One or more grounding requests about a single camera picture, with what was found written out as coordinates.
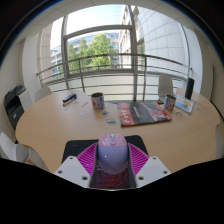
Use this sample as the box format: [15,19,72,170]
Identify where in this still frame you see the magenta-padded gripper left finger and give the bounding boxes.
[53,143,100,189]

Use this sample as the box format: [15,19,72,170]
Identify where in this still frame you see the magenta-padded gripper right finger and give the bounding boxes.
[127,142,172,189]

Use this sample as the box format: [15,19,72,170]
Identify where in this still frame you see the purple and pink computer mouse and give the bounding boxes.
[96,133,130,175]

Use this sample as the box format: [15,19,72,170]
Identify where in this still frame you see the black mouse pad red print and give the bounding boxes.
[61,134,149,190]

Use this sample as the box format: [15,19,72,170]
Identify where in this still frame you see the red and black magazine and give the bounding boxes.
[116,100,173,128]

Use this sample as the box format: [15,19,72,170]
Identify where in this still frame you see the white chair wooden legs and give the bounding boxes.
[0,131,51,173]

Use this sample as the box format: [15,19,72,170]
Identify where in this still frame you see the small green card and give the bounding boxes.
[104,116,118,126]

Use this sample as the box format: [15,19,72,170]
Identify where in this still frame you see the light blue yellow booklet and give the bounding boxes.
[174,94,195,115]

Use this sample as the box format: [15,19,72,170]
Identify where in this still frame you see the black office printer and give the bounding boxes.
[3,83,33,130]

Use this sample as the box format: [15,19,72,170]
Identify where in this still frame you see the grey metal balcony railing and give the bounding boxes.
[35,53,194,101]

